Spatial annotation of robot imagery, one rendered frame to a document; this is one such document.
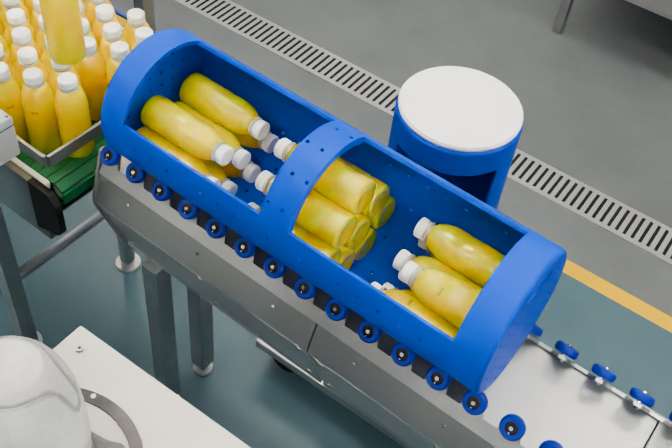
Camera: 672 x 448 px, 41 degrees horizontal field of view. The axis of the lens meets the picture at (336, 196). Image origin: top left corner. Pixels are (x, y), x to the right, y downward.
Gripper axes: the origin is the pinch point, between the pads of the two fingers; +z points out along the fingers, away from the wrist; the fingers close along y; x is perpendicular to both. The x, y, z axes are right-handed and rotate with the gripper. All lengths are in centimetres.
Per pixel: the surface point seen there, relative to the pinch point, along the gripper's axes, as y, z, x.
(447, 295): 7, 22, -87
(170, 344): 2, 109, -22
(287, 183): 3, 18, -54
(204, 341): 14, 122, -22
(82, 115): 0.6, 38.4, -1.0
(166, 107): 5.9, 25.0, -21.5
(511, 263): 13, 13, -93
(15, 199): -14, 61, 8
